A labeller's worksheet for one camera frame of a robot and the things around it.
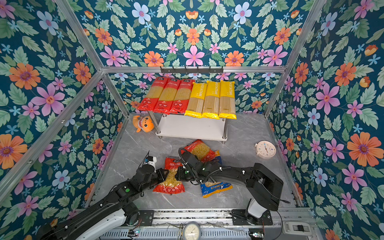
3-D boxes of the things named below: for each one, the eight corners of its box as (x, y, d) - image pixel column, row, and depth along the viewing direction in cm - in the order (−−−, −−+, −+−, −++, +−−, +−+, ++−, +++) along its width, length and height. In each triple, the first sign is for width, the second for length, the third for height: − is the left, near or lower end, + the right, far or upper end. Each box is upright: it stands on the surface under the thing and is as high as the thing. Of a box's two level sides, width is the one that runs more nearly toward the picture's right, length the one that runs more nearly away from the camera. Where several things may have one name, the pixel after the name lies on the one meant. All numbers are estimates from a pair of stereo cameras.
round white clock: (257, 159, 97) (259, 156, 94) (253, 143, 105) (255, 140, 102) (276, 159, 97) (279, 156, 94) (271, 143, 105) (273, 140, 102)
